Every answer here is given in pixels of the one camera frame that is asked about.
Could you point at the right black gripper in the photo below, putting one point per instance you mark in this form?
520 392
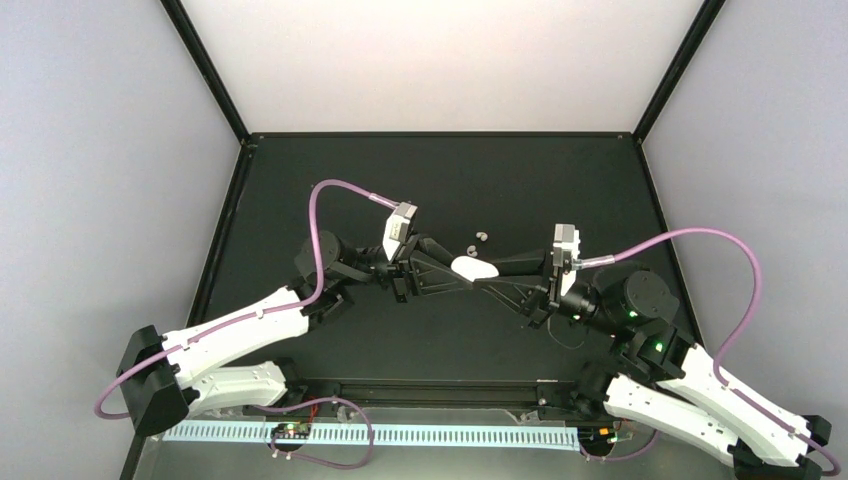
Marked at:
527 299

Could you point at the white earbud case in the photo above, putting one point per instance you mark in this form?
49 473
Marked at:
473 269

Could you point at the white slotted cable duct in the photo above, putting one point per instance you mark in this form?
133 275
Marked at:
336 434

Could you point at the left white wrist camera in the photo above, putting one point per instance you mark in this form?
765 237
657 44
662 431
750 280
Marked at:
397 229

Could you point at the left black corner post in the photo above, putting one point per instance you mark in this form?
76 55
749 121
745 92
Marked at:
195 47

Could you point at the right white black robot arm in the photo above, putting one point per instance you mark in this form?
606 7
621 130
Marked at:
656 374

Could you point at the black corner post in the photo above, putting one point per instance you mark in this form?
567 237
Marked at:
698 30
195 47

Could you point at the right black corner post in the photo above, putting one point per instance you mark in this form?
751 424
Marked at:
698 30

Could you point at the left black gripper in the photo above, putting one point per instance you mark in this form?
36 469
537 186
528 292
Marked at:
404 264

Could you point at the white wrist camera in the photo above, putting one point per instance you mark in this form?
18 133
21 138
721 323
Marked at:
397 229
565 253

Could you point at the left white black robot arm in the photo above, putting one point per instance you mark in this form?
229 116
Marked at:
165 378

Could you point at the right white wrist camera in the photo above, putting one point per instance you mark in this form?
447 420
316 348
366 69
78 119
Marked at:
565 253

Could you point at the black mounting rail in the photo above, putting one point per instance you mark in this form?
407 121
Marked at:
550 400

